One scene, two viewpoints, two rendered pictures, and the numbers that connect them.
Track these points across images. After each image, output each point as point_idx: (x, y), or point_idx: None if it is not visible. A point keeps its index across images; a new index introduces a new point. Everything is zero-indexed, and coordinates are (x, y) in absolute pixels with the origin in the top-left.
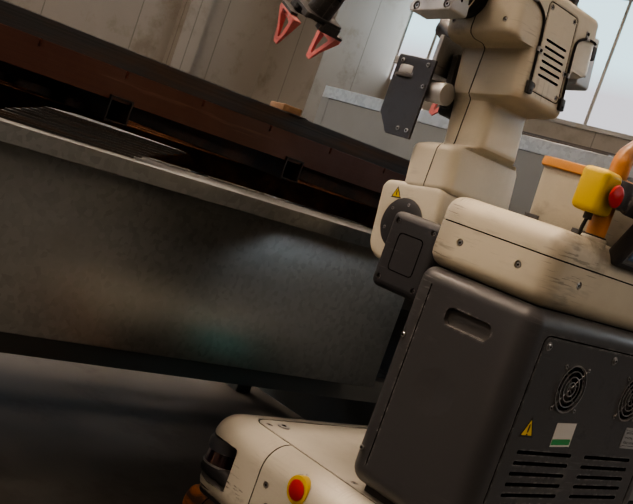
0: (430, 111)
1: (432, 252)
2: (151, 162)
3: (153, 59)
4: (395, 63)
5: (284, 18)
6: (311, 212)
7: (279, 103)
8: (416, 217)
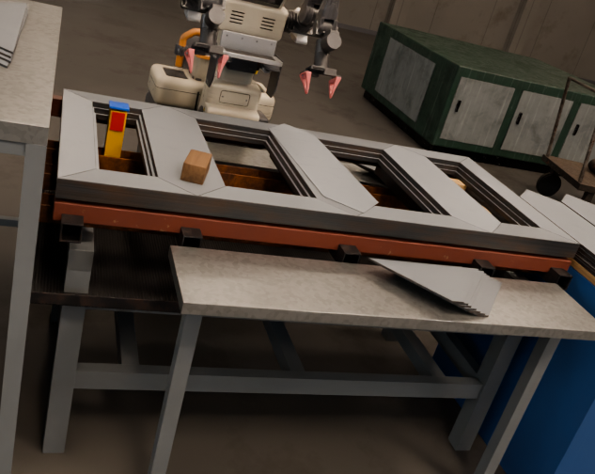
0: (191, 71)
1: (269, 118)
2: (357, 173)
3: (381, 142)
4: (280, 66)
5: (334, 84)
6: (264, 158)
7: (210, 159)
8: (265, 116)
